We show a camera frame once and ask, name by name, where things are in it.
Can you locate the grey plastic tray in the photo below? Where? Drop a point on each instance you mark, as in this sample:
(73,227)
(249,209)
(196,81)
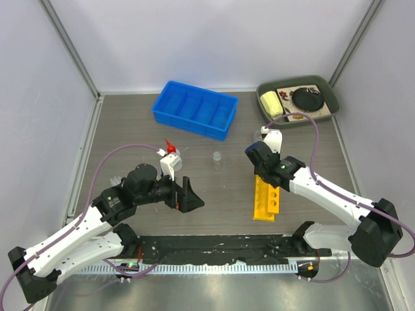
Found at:
(291,120)

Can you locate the slotted cable duct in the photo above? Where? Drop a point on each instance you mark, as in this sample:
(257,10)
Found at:
(239,267)

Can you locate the yellow test tube rack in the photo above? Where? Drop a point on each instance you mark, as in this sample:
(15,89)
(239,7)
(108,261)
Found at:
(266,201)

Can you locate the clear glass flask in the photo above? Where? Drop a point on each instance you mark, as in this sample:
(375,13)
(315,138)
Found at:
(257,136)

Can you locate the small clear glass beaker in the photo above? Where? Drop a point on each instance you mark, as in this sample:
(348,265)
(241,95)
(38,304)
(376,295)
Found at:
(217,159)

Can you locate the floral patterned card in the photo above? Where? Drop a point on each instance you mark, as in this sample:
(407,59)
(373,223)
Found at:
(330,103)

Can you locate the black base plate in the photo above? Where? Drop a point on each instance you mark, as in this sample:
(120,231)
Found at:
(221,249)

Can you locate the red cap wash bottle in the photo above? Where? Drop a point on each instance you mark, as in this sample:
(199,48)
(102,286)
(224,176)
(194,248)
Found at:
(171,149)

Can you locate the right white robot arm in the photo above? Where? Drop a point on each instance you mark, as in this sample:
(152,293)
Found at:
(369,229)

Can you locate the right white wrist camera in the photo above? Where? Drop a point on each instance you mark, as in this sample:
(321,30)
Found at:
(272,138)

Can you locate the blue divided plastic bin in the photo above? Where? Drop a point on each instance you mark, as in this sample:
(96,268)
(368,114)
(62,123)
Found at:
(195,110)

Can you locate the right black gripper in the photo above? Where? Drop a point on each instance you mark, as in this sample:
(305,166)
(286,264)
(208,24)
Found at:
(257,171)

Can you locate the pale yellow cup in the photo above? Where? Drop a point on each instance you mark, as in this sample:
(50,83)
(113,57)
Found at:
(272,104)

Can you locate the black round pouch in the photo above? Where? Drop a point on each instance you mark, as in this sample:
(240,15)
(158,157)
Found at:
(308,99)

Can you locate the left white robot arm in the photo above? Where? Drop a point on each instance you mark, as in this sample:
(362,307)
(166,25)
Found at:
(99,232)

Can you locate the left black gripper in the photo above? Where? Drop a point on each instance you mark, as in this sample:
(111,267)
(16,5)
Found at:
(187,199)

